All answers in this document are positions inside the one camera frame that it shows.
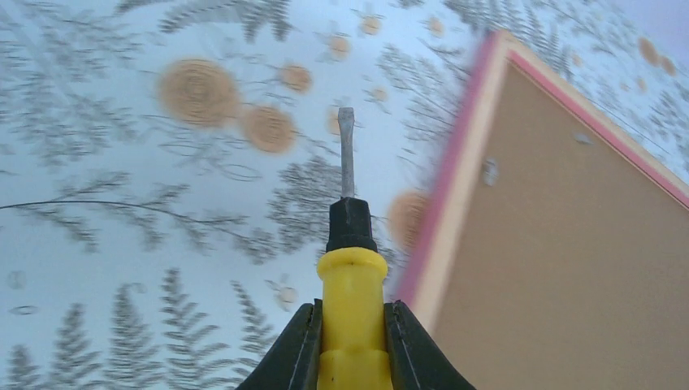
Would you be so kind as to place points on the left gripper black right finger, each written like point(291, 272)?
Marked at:
point(416, 361)

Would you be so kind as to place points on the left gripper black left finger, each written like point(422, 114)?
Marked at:
point(292, 363)

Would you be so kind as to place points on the yellow screwdriver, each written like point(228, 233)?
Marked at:
point(354, 355)

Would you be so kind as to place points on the pink picture frame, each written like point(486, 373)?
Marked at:
point(554, 252)

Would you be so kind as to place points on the floral patterned table mat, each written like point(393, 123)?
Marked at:
point(167, 166)

